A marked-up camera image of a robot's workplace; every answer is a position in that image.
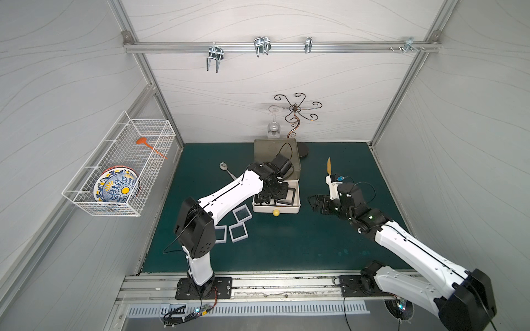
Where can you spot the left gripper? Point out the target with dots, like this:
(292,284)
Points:
(271,192)

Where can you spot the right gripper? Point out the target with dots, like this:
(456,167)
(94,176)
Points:
(327,204)

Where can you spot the three-tier drawer organizer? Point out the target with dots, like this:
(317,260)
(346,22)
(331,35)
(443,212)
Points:
(266,150)

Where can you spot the white brooch box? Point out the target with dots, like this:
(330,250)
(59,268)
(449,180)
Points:
(238,232)
(221,234)
(242,214)

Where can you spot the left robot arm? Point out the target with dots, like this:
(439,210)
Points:
(196,221)

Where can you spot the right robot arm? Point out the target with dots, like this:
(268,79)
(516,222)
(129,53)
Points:
(460,298)

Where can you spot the clear wine glass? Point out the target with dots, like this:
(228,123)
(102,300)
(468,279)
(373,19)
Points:
(274,128)

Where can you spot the wooden knife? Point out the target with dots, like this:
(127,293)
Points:
(329,170)

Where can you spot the ornate metal cup stand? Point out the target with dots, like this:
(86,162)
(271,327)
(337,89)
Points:
(297,112)

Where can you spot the metal double hook middle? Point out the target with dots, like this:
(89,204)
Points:
(262,46)

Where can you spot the metal double hook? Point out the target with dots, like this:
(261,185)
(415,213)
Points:
(215,55)
(262,46)

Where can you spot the metal double hook left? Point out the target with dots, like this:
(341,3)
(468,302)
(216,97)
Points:
(215,55)

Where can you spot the orange plastic spatula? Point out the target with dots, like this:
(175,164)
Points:
(144,141)

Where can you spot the patterned ceramic plate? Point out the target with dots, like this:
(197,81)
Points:
(115,185)

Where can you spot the white ventilation grille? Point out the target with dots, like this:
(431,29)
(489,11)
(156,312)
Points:
(254,309)

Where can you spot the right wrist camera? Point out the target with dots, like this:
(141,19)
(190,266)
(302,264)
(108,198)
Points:
(333,181)

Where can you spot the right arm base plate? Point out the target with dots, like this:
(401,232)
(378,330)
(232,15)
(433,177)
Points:
(352,285)

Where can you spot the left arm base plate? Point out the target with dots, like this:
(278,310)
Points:
(215,288)

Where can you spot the white wire basket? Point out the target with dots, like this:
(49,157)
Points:
(119,148)

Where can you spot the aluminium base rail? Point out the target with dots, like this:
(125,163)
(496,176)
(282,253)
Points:
(312,285)

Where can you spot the aluminium overhead rail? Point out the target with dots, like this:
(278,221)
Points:
(278,47)

